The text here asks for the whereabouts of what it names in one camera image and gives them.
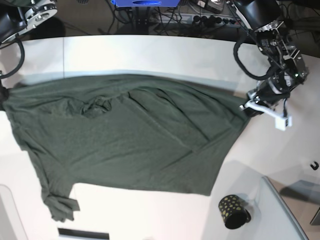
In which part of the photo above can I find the small black hook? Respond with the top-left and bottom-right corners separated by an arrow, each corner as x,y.
310,161 -> 320,171

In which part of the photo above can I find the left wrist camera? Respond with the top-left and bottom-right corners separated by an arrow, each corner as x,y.
275,115 -> 293,131

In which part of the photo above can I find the dark green t-shirt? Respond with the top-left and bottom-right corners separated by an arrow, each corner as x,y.
0,74 -> 250,222

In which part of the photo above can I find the blue box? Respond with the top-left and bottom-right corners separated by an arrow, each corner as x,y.
110,0 -> 180,8

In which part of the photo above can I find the white power strip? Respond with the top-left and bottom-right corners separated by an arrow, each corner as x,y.
155,12 -> 241,28

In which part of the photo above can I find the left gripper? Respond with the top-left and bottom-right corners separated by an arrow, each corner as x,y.
239,78 -> 292,118

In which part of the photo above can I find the grey tray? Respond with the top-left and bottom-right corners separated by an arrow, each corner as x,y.
265,177 -> 320,240

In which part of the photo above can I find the black round stool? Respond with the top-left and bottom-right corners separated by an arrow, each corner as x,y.
35,17 -> 66,39

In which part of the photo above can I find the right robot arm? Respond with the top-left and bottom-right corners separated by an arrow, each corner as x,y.
0,0 -> 58,80

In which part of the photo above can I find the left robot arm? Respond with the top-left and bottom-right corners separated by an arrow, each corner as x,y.
226,0 -> 309,118

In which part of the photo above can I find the white slotted plate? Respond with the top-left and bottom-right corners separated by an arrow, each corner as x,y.
57,228 -> 110,240

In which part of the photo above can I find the black mug with gold dots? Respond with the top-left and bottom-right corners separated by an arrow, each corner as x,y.
218,194 -> 252,230

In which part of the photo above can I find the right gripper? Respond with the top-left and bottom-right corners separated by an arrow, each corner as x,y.
0,84 -> 9,111

